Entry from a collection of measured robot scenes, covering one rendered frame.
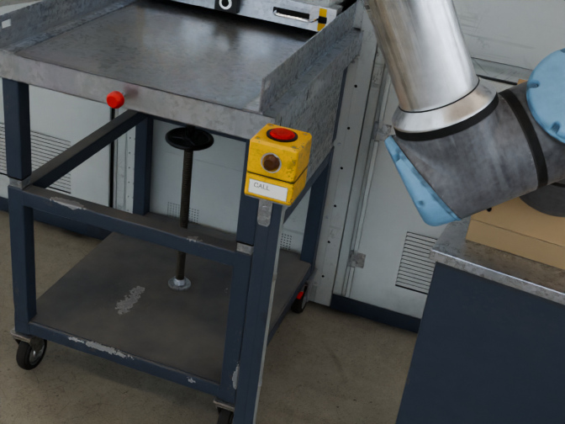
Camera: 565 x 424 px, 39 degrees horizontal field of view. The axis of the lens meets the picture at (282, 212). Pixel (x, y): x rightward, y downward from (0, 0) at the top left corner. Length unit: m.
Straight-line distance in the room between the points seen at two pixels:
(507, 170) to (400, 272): 1.21
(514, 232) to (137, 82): 0.75
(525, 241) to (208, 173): 1.24
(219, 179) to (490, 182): 1.35
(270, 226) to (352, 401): 0.91
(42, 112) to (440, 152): 1.67
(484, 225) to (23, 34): 1.01
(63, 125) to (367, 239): 0.98
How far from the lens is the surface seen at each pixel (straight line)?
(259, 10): 1.99
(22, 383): 2.13
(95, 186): 2.56
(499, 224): 1.35
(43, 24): 1.83
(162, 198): 2.48
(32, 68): 1.68
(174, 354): 1.93
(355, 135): 2.18
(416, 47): 1.07
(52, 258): 2.58
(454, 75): 1.09
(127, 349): 1.94
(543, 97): 1.13
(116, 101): 1.54
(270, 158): 1.22
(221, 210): 2.41
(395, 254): 2.28
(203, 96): 1.53
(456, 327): 1.39
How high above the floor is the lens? 1.40
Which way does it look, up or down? 29 degrees down
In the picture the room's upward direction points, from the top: 8 degrees clockwise
